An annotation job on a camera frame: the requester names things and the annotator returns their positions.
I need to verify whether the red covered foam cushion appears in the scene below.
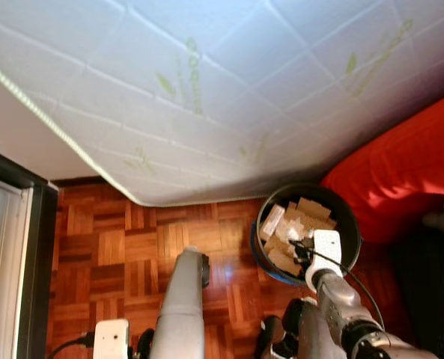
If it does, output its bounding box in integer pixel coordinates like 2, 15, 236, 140
319, 88, 444, 244

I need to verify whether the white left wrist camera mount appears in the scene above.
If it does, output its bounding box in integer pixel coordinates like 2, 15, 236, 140
93, 319, 130, 359

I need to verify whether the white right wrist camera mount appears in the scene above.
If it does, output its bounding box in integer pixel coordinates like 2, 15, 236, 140
305, 229, 344, 292

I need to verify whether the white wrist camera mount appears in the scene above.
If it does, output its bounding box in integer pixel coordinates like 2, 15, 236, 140
305, 229, 344, 292
93, 319, 130, 359

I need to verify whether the dark door frame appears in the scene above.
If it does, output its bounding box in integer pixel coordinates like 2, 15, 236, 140
0, 144, 59, 359

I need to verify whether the brown cardboard scrap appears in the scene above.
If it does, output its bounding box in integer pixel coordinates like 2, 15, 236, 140
267, 232, 305, 276
295, 197, 336, 233

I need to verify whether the black robot leg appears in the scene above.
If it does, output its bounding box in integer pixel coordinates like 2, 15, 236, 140
255, 298, 323, 359

